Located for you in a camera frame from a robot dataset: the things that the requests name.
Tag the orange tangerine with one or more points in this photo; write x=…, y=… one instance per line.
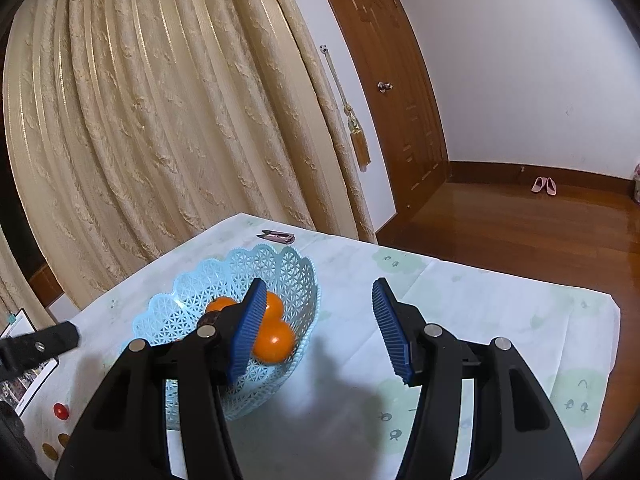
x=219, y=304
x=274, y=309

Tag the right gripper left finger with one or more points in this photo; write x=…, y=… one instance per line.
x=122, y=434

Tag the yellow orange fruit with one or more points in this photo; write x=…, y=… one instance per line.
x=274, y=343

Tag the beige curtain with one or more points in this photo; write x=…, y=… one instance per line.
x=15, y=292
x=134, y=125

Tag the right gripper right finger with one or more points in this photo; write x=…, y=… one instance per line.
x=516, y=433

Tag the tan longan fruit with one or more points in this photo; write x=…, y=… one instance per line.
x=49, y=451
x=63, y=439

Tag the small pink black item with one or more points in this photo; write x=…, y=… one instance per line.
x=278, y=237

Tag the red cherry tomato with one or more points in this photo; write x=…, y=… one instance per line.
x=61, y=411

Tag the white patterned tablecloth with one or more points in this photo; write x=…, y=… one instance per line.
x=343, y=413

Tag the beige curtain left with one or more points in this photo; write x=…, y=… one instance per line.
x=15, y=292

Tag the photo collage board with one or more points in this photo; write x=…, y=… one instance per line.
x=18, y=392

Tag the door knob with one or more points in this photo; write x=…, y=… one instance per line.
x=384, y=87

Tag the wooden door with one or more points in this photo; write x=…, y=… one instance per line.
x=383, y=47

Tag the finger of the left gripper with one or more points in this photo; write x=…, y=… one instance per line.
x=25, y=352

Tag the blue plastic lattice basket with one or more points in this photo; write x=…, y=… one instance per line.
x=250, y=383

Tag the pink slippers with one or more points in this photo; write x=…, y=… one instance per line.
x=544, y=184

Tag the beige curtain right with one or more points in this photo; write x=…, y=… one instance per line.
x=134, y=125

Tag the curtain tassel tieback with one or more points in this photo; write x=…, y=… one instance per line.
x=359, y=141

